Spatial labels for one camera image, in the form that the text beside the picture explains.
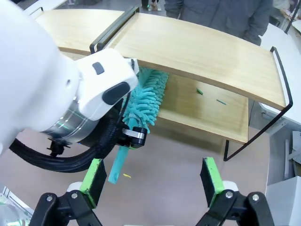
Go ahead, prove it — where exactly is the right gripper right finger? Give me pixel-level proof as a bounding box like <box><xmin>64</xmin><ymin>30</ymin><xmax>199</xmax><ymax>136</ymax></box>
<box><xmin>196</xmin><ymin>157</ymin><xmax>275</xmax><ymax>226</ymax></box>

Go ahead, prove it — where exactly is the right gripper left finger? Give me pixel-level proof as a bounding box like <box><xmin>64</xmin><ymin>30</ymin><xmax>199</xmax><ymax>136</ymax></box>
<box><xmin>29</xmin><ymin>158</ymin><xmax>108</xmax><ymax>226</ymax></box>

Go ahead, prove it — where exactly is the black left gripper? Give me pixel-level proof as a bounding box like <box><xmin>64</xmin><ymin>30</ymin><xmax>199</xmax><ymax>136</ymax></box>
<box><xmin>78</xmin><ymin>105</ymin><xmax>148</xmax><ymax>159</ymax></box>

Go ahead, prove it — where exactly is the teal microfiber duster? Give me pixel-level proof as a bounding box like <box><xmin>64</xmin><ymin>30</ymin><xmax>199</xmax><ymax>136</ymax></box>
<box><xmin>107</xmin><ymin>67</ymin><xmax>170</xmax><ymax>186</ymax></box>

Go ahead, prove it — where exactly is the person's left forearm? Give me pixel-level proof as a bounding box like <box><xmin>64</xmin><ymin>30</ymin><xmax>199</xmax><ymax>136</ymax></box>
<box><xmin>243</xmin><ymin>4</ymin><xmax>273</xmax><ymax>47</ymax></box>

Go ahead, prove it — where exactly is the wooden two-tier shelf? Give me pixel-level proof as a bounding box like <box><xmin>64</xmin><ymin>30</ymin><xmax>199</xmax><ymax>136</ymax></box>
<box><xmin>95</xmin><ymin>6</ymin><xmax>293</xmax><ymax>162</ymax></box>

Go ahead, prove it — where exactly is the white box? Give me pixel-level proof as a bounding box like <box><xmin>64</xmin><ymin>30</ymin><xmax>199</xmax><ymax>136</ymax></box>
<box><xmin>265</xmin><ymin>175</ymin><xmax>301</xmax><ymax>226</ymax></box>

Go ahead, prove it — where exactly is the white table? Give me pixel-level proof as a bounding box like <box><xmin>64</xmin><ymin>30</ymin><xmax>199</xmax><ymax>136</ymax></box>
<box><xmin>258</xmin><ymin>23</ymin><xmax>301</xmax><ymax>123</ymax></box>

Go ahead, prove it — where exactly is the person in grey jacket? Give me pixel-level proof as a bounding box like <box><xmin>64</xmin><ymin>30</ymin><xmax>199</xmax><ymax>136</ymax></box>
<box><xmin>164</xmin><ymin>0</ymin><xmax>273</xmax><ymax>47</ymax></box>

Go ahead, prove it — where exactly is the black cable bundle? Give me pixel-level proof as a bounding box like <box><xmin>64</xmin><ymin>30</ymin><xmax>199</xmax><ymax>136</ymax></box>
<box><xmin>9</xmin><ymin>98</ymin><xmax>132</xmax><ymax>174</ymax></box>

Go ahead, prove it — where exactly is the black metal shelf frame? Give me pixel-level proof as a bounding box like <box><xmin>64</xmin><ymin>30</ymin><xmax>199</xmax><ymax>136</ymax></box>
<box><xmin>29</xmin><ymin>6</ymin><xmax>137</xmax><ymax>54</ymax></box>

